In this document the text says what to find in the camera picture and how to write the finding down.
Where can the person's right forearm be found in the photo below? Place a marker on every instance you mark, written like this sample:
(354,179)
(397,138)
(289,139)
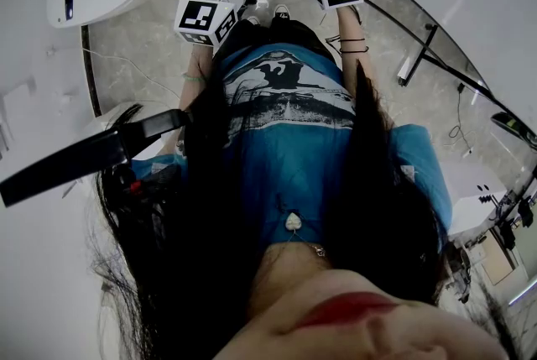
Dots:
(352,27)

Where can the person's left forearm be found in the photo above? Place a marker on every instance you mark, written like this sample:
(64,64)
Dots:
(195,64)

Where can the person's left shoe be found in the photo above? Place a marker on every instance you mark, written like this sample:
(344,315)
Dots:
(253,19)

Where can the person's shoe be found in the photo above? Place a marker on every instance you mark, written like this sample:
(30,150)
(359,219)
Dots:
(253,19)
(282,11)

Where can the person's right shoe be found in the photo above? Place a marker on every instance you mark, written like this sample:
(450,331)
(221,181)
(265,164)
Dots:
(282,11)

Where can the black trousers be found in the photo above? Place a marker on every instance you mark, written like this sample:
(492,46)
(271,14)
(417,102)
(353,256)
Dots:
(293,33)

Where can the black wrist band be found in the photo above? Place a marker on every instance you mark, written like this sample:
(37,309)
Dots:
(354,50)
(352,40)

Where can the blue printed shirt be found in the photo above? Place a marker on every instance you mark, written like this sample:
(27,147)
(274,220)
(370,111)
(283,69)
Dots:
(293,165)

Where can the black harness with red clip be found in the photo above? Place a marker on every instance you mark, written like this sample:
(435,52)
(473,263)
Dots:
(134,186)

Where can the white stone pendant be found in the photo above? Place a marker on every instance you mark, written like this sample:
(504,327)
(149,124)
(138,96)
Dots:
(293,222)

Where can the black chair base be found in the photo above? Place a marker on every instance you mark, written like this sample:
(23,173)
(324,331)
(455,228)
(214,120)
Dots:
(514,125)

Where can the white cabinet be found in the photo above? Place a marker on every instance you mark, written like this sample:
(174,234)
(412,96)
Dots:
(474,211)

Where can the black equipment stands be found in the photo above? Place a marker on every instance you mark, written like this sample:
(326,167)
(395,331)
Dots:
(509,232)

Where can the person's face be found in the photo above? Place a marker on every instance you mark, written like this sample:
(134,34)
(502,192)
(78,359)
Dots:
(377,333)

